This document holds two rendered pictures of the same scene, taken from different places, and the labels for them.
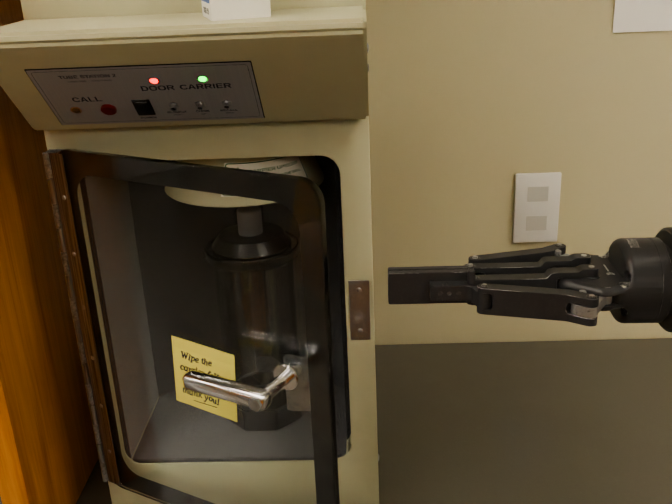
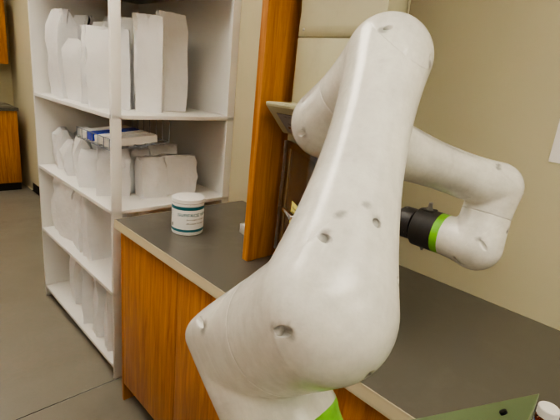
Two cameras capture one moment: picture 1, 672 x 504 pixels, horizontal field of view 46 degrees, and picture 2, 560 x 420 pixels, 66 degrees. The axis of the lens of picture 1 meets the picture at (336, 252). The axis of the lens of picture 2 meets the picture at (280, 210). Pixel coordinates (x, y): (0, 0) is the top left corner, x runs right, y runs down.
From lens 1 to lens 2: 0.77 m
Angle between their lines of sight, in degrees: 40
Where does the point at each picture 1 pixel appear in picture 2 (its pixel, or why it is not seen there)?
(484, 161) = not seen: hidden behind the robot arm
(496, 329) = (464, 286)
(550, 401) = (448, 309)
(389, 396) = not seen: hidden behind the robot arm
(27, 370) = (263, 202)
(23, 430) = (255, 217)
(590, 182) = (523, 230)
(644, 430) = (472, 333)
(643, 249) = (407, 209)
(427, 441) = not seen: hidden behind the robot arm
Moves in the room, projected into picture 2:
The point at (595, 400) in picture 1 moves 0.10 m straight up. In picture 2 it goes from (468, 318) to (476, 289)
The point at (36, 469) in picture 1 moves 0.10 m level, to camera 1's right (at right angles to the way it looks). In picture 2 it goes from (256, 232) to (276, 240)
